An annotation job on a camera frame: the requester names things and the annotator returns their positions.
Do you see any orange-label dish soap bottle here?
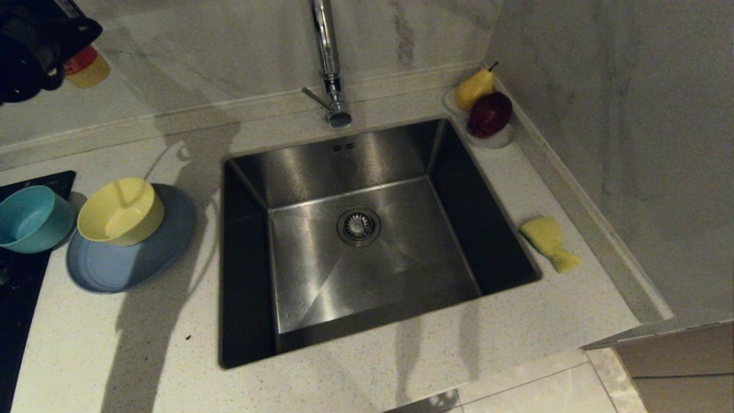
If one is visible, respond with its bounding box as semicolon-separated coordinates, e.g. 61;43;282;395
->
62;45;111;90

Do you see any metal sink drain strainer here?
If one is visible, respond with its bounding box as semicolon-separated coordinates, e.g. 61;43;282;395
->
336;206;382;248

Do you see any stainless steel sink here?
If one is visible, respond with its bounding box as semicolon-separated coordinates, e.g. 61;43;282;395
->
218;118;542;369

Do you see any yellow sponge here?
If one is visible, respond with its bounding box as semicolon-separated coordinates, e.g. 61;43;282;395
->
519;216;581;274

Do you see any teal plastic bowl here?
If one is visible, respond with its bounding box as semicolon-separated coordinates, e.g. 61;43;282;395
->
0;185;76;255

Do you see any yellow plastic bowl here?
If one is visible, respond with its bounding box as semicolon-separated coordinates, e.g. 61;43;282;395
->
77;177;166;247

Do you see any light blue plate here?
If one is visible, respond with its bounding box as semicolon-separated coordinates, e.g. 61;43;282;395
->
66;184;197;294

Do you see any black induction cooktop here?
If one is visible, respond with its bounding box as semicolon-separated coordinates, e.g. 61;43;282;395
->
0;170;77;413

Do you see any chrome faucet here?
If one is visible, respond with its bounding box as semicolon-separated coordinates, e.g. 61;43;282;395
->
301;0;353;129

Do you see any yellow pear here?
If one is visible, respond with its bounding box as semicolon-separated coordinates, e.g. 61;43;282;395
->
455;62;498;112

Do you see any dark red apple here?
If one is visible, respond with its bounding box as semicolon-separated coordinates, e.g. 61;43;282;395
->
467;92;514;139

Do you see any white fruit dish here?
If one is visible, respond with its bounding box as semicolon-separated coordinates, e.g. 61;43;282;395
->
443;89;515;151

